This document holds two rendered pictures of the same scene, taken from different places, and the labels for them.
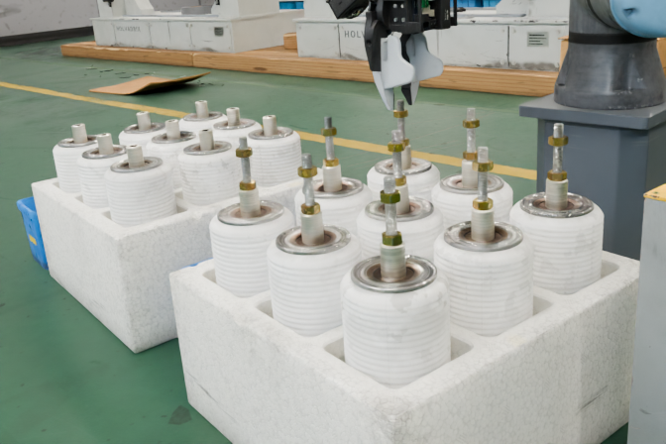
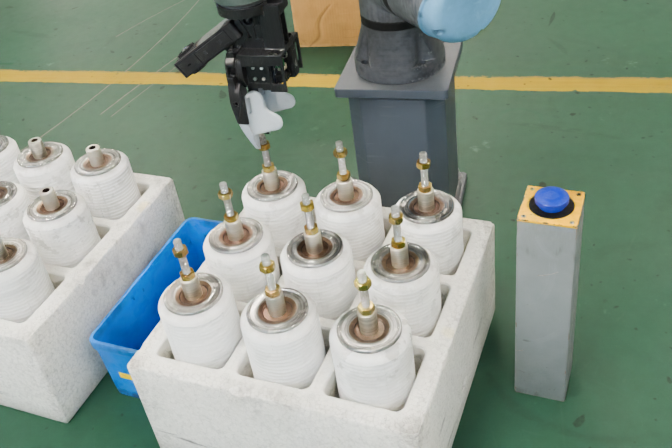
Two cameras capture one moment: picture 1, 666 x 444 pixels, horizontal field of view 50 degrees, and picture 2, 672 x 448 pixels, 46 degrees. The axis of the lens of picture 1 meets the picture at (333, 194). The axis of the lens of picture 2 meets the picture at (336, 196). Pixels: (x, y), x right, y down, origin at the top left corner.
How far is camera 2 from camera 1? 0.48 m
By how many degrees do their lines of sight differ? 29
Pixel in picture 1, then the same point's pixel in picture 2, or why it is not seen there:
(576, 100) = (383, 78)
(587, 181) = (402, 140)
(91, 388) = not seen: outside the picture
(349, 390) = (372, 425)
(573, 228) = (449, 227)
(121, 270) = (38, 363)
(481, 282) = (415, 302)
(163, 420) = not seen: outside the picture
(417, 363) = (405, 384)
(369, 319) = (372, 373)
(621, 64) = (415, 44)
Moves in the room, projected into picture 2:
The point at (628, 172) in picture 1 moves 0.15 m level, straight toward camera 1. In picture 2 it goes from (434, 128) to (458, 178)
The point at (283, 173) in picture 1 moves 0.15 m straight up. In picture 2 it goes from (127, 198) to (99, 120)
